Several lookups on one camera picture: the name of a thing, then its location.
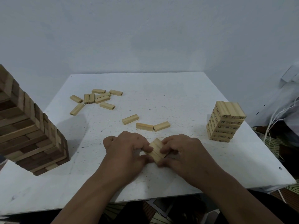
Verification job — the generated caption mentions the person's right hand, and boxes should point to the person's right hand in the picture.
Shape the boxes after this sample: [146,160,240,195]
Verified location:
[157,134,223,190]

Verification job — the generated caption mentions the person's left hand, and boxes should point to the person's left hand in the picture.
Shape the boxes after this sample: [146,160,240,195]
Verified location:
[100,131,155,185]

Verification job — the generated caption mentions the light wooden block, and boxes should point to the light wooden block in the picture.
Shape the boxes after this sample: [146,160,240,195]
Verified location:
[136,123,154,132]
[122,114,140,125]
[143,144,169,163]
[153,121,171,132]
[147,138,164,155]

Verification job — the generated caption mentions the person's left forearm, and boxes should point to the person's left forearm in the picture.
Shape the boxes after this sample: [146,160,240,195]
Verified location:
[51,169,132,224]

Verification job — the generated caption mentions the person's right forearm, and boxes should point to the person's right forearm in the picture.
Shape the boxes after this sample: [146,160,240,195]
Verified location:
[196,170,284,224]

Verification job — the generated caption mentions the small numbered wooden tower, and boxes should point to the small numbered wooden tower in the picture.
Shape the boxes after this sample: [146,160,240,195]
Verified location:
[206,101,247,143]

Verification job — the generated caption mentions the scattered group of wooden blocks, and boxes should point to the scattered group of wooden blocks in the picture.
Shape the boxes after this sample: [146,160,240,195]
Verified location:
[69,89,123,116]

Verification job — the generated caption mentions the large two-tone wooden tower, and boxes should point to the large two-tone wooden tower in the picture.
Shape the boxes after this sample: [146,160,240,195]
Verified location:
[0,64,70,177]

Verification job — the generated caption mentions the white box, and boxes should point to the white box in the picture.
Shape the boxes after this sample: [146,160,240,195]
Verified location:
[281,65,299,83]

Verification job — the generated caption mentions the white cable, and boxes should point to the white cable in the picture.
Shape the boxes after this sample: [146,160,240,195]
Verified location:
[263,97,299,161]

